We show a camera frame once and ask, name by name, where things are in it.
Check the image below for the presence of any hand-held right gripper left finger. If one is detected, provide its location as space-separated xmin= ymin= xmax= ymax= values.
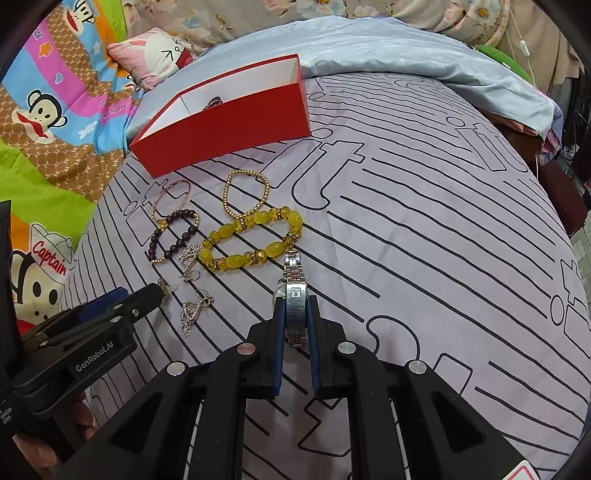
xmin=55 ymin=300 xmax=289 ymax=480

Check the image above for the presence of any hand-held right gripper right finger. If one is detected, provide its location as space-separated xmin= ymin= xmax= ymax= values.
xmin=307 ymin=296 xmax=528 ymax=480

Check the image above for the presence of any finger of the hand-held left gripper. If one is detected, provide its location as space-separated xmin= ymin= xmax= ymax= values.
xmin=92 ymin=282 xmax=166 ymax=329
xmin=76 ymin=287 xmax=129 ymax=321

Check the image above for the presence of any silver flower earring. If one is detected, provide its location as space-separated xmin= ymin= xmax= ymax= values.
xmin=179 ymin=288 xmax=217 ymax=339
xmin=178 ymin=244 xmax=203 ymax=283

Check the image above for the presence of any silver metal wristwatch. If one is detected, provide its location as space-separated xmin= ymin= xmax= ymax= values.
xmin=276 ymin=249 xmax=308 ymax=349

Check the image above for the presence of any thin gold bangle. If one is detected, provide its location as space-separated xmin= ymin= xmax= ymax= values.
xmin=151 ymin=179 xmax=193 ymax=230

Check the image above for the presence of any dark brown bead bracelet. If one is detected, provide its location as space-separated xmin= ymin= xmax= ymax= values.
xmin=148 ymin=209 xmax=201 ymax=265

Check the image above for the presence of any yellow bead bracelet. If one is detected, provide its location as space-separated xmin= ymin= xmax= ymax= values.
xmin=198 ymin=207 xmax=304 ymax=273

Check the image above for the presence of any gold bead bracelet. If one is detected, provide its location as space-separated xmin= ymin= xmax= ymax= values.
xmin=223 ymin=169 xmax=270 ymax=222

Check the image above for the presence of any red cardboard box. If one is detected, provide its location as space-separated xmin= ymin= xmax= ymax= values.
xmin=128 ymin=53 xmax=312 ymax=178

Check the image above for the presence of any person's left hand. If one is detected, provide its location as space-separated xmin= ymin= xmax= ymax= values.
xmin=11 ymin=392 xmax=98 ymax=480

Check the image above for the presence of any colourful monkey cartoon blanket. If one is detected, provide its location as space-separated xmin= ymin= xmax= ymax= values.
xmin=0 ymin=0 xmax=145 ymax=326

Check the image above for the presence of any pink rabbit pillow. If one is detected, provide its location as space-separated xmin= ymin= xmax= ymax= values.
xmin=105 ymin=26 xmax=195 ymax=91

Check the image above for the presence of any floral beige blanket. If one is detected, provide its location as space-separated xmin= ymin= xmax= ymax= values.
xmin=122 ymin=0 xmax=514 ymax=57

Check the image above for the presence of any dark brown furniture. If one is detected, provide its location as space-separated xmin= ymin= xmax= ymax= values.
xmin=538 ymin=157 xmax=591 ymax=237

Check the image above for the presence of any light blue quilt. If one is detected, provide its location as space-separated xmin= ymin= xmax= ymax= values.
xmin=127 ymin=14 xmax=562 ymax=145

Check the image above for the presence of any green plastic object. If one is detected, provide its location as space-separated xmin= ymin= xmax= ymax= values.
xmin=478 ymin=44 xmax=534 ymax=80

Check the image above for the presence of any white cable with switch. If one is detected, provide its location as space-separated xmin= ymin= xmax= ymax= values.
xmin=505 ymin=8 xmax=537 ymax=89

